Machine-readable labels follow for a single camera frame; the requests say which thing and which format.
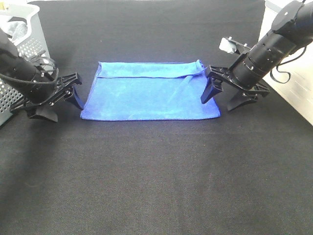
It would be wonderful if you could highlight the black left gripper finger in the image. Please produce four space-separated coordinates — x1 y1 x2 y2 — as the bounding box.
26 106 58 122
64 87 84 110

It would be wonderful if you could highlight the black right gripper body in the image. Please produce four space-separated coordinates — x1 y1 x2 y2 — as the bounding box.
205 65 269 97

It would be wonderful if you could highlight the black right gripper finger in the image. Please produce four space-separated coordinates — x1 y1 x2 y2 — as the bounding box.
227 91 257 111
201 78 223 104

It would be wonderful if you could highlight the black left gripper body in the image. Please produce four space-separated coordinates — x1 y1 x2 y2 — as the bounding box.
9 73 82 113

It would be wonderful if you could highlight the blue microfiber towel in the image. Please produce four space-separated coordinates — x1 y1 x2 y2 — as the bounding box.
80 60 221 121

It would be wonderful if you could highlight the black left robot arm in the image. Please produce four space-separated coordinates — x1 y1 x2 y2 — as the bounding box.
0 31 84 122

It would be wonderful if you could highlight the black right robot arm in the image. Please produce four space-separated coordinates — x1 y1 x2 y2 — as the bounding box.
201 0 313 111

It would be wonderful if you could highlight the grey perforated plastic basket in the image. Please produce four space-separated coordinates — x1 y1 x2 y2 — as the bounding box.
0 0 50 125

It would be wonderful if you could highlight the white plastic storage crate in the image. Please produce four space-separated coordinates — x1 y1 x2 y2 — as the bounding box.
258 0 313 127

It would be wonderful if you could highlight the grey towel in basket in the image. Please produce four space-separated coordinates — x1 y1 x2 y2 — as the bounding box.
2 21 27 43

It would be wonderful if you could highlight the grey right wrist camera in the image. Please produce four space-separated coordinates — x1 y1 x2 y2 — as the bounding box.
219 37 251 54

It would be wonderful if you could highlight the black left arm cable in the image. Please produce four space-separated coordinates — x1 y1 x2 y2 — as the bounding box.
0 57 60 85

